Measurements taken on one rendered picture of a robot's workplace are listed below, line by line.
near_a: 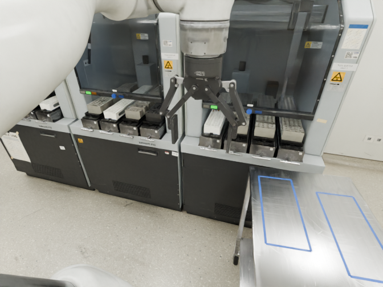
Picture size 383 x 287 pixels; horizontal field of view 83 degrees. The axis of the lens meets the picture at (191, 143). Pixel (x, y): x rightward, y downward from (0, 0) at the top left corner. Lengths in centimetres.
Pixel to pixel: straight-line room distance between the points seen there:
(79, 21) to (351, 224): 98
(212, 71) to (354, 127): 239
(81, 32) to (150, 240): 168
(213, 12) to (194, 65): 9
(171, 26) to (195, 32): 87
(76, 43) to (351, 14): 117
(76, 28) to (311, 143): 133
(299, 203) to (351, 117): 179
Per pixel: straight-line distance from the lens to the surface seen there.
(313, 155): 146
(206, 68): 43
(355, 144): 284
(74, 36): 19
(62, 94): 186
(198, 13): 41
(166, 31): 129
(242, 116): 47
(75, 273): 60
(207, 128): 132
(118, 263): 176
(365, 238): 99
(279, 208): 94
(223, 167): 141
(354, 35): 126
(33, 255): 204
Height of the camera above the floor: 149
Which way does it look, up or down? 33 degrees down
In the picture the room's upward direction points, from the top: straight up
